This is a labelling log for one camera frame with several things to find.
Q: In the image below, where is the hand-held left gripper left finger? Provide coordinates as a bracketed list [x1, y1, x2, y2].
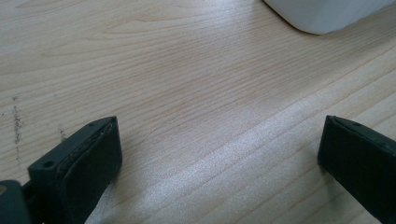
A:
[27, 116, 123, 224]

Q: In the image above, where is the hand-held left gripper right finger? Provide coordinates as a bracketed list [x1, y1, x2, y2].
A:
[317, 115, 396, 224]

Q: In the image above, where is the white container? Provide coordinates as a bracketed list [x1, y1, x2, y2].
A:
[262, 0, 396, 35]

